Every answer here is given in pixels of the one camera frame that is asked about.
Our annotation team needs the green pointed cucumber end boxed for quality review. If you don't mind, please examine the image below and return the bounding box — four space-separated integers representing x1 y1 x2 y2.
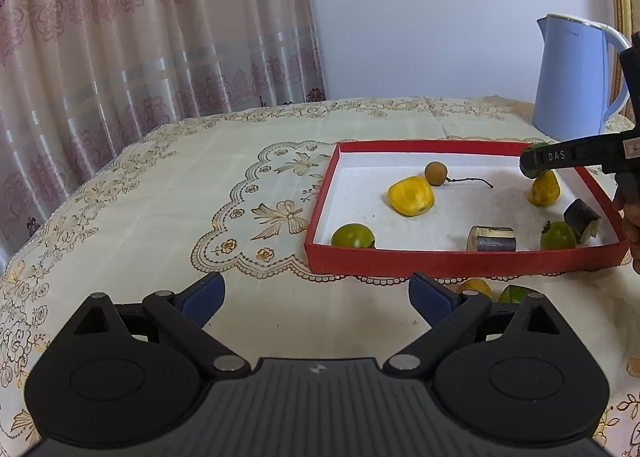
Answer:
498 285 536 304

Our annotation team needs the dark eggplant chunk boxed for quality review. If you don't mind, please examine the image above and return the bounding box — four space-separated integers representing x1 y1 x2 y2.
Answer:
563 198 602 243
466 225 518 252

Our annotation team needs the yellow fruit piece with dots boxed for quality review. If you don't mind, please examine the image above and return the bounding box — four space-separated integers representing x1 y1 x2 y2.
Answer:
527 170 561 208

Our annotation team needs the green cucumber chunk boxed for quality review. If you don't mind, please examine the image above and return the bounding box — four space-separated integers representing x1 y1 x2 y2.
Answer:
520 143 555 180

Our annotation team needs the green round persimmon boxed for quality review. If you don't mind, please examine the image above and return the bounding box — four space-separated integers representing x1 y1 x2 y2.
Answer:
540 221 577 250
331 223 375 249

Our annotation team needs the yellow jackfruit piece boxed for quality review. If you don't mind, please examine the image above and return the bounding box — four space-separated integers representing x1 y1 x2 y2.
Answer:
387 176 435 217

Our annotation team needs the brown longan with stem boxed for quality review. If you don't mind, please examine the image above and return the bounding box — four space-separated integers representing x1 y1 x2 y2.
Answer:
424 161 494 188

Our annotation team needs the person hand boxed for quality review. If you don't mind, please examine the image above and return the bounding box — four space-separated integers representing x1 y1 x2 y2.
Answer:
613 188 640 274

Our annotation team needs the blue electric kettle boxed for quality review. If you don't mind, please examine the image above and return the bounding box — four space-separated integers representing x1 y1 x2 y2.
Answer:
533 14 631 142

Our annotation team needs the red shallow cardboard tray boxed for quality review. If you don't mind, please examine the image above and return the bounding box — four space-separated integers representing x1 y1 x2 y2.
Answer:
305 140 628 278

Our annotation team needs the pink patterned curtain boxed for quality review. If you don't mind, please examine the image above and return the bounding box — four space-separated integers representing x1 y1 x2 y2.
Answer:
1 0 326 261

